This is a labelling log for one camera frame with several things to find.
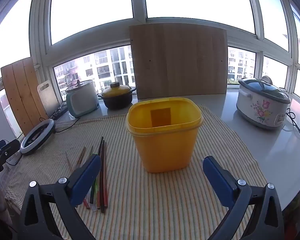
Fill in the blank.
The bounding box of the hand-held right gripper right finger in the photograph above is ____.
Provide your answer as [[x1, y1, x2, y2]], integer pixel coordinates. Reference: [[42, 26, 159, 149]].
[[202, 156, 284, 240]]

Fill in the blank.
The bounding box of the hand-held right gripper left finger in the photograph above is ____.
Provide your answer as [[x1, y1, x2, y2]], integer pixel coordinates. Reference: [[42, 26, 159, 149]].
[[17, 154, 102, 240]]

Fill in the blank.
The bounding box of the light brown chopstick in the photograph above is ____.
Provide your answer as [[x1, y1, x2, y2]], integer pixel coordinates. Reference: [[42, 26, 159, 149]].
[[75, 148, 85, 169], [76, 147, 87, 168]]

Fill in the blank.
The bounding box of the white plastic spoon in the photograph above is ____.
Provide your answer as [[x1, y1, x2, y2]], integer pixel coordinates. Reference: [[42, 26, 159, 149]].
[[88, 190, 97, 212]]

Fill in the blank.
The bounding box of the yellow plastic container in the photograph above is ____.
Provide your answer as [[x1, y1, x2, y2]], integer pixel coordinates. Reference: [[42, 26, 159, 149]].
[[125, 97, 204, 173]]

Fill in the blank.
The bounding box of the orange-brown wooden board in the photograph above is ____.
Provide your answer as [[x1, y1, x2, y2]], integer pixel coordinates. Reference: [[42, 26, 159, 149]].
[[0, 57, 49, 135]]

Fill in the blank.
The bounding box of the striped tablecloth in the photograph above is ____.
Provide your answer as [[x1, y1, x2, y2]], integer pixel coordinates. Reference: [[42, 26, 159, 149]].
[[5, 105, 268, 240]]

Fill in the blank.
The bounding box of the teal and white electric cooker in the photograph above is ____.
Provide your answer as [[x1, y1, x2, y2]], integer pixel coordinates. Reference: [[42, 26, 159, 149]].
[[65, 79, 100, 118]]

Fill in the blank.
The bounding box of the white floral rice cooker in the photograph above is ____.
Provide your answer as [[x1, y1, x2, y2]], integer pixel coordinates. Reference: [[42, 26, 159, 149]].
[[236, 76, 292, 130]]

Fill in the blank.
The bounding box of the black pot with yellow lid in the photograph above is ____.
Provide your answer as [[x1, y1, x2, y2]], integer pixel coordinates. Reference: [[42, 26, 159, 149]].
[[98, 82, 137, 110]]

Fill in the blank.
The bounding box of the large pale wooden board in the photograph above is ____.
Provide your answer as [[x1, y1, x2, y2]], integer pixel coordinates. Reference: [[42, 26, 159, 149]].
[[129, 22, 228, 100]]

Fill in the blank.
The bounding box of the white ring light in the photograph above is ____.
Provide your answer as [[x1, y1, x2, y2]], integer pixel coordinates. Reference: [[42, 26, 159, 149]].
[[20, 119, 56, 155]]

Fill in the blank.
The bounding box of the black power cable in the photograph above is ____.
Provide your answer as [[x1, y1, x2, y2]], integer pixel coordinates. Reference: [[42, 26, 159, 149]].
[[54, 116, 80, 133]]

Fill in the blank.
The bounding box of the small cutting board with handle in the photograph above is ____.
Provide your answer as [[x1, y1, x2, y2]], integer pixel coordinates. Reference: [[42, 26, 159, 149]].
[[37, 80, 60, 117]]

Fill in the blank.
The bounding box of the white window frame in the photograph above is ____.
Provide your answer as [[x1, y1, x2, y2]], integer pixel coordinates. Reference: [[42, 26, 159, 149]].
[[0, 0, 300, 120]]

